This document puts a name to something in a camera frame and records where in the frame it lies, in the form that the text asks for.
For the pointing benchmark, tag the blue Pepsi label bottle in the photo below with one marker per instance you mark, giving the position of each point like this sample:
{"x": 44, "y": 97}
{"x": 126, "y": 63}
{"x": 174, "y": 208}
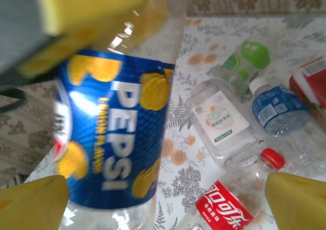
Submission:
{"x": 114, "y": 128}

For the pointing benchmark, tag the red label cola bottle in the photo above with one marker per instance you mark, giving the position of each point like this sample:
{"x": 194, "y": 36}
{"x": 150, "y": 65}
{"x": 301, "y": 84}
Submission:
{"x": 221, "y": 212}

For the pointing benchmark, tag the large blue label water bottle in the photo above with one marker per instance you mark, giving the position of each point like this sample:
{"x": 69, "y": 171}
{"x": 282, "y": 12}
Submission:
{"x": 277, "y": 107}

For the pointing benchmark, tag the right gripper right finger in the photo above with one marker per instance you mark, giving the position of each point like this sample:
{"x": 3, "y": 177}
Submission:
{"x": 298, "y": 204}

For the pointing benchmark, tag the green label plastic bottle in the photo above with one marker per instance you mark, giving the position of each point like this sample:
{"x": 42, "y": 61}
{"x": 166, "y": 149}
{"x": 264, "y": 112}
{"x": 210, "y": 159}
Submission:
{"x": 252, "y": 54}

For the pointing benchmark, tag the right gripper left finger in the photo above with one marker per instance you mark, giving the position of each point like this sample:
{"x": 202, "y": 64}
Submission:
{"x": 30, "y": 207}

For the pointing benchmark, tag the square white label bottle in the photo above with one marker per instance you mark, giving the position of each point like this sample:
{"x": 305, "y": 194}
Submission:
{"x": 221, "y": 117}

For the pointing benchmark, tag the floral patterned table cover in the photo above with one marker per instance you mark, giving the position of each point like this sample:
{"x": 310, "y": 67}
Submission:
{"x": 183, "y": 163}

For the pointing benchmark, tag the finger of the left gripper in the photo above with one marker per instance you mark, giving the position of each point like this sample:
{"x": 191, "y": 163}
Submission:
{"x": 51, "y": 54}
{"x": 89, "y": 3}

